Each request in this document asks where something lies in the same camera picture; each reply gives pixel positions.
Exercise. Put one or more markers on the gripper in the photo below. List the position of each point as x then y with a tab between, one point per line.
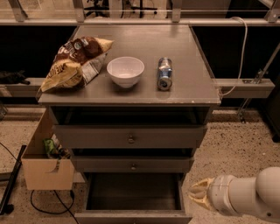
219	192

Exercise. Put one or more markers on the grey bottom drawer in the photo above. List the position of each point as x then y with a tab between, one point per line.
134	198

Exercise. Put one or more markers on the grey drawer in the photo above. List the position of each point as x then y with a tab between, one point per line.
134	198
127	137
132	164

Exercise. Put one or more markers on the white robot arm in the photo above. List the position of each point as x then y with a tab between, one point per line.
228	195

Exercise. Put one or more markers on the grey drawer cabinet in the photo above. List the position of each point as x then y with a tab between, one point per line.
143	115

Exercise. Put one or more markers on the grey middle drawer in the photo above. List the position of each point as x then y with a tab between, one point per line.
132	164

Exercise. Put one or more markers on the grey top drawer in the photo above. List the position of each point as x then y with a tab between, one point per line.
127	137

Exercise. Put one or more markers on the blue silver soda can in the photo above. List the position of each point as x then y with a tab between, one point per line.
164	74

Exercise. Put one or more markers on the white bowl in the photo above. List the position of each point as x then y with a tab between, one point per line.
125	72

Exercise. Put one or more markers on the green snack packet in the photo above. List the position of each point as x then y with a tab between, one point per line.
49	146

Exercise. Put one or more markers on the cardboard box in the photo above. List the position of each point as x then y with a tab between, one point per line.
40	171

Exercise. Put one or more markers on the yellow brown chip bag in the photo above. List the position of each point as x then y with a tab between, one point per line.
77	62

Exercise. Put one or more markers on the black stand leg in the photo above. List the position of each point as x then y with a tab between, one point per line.
10	178

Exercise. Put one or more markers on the black object on ledge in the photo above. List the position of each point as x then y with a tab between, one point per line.
13	77

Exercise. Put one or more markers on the metal railing frame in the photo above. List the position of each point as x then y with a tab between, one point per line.
140	21

